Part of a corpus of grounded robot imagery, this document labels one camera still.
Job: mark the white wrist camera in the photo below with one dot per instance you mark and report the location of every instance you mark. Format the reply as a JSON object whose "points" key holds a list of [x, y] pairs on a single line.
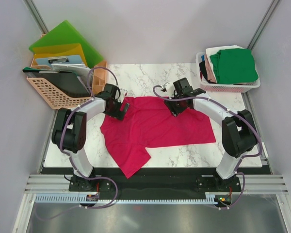
{"points": [[169, 89], [122, 95]]}

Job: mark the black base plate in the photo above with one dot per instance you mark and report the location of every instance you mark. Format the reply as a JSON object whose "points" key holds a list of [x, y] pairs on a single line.
{"points": [[155, 184]]}

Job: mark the right aluminium corner post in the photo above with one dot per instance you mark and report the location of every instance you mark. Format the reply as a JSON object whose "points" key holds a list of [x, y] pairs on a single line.
{"points": [[263, 24]]}

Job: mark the black t shirt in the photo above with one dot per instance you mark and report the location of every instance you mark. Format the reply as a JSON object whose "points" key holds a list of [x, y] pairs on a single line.
{"points": [[203, 71]]}

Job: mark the peach perforated file organizer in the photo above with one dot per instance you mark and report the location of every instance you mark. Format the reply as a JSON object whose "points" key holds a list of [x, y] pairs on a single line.
{"points": [[57, 99]]}

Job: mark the aluminium corner post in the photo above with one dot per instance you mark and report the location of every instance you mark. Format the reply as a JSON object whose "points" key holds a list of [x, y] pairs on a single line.
{"points": [[263, 24], [36, 16]]}

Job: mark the white t shirt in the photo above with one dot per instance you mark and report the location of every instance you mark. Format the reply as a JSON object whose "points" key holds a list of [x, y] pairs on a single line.
{"points": [[232, 47]]}

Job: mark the blue clipboard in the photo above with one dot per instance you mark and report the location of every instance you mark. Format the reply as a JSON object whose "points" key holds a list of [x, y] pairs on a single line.
{"points": [[71, 59]]}

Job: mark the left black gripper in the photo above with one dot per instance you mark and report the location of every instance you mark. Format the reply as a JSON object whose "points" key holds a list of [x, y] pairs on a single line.
{"points": [[118, 114]]}

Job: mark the green plastic folder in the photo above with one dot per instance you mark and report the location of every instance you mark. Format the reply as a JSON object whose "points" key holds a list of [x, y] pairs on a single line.
{"points": [[65, 33]]}

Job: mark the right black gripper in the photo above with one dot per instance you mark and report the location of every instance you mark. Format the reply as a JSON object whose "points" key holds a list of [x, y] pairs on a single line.
{"points": [[170, 105]]}

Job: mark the left aluminium corner post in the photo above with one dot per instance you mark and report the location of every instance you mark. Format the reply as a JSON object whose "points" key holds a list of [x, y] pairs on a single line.
{"points": [[36, 16]]}

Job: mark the black folder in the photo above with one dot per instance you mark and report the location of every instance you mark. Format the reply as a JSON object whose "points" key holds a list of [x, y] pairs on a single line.
{"points": [[68, 82]]}

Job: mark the yellow plastic folder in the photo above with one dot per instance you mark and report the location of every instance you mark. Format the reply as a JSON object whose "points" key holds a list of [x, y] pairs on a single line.
{"points": [[59, 51]]}

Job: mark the aluminium frame rail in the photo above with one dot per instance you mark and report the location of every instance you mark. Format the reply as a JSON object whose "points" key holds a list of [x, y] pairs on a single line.
{"points": [[253, 184]]}

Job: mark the pink red t shirt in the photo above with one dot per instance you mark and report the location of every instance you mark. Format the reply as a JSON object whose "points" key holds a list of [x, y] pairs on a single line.
{"points": [[148, 123]]}

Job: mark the green t shirt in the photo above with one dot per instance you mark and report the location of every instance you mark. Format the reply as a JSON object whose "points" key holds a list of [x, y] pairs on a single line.
{"points": [[234, 66]]}

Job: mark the white paper documents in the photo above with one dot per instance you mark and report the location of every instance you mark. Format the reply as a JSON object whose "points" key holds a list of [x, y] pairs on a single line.
{"points": [[80, 69]]}

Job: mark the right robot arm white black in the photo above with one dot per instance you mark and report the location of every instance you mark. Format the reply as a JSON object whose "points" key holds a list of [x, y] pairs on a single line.
{"points": [[239, 135]]}

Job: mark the white slotted cable duct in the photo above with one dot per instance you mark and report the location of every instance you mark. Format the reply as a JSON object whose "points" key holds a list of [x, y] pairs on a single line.
{"points": [[93, 199]]}

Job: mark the beige t shirt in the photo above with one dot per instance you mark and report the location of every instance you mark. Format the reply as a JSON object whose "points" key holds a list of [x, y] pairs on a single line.
{"points": [[210, 75]]}

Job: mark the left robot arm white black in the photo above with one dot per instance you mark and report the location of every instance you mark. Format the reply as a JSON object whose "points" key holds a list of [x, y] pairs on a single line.
{"points": [[70, 132]]}

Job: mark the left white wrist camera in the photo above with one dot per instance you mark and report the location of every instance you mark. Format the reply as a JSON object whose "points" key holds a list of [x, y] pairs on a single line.
{"points": [[122, 95]]}

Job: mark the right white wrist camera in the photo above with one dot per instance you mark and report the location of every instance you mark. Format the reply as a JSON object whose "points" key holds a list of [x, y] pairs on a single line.
{"points": [[169, 89]]}

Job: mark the white plastic laundry basket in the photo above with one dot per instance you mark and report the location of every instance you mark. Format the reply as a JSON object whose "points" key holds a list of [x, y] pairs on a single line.
{"points": [[214, 87]]}

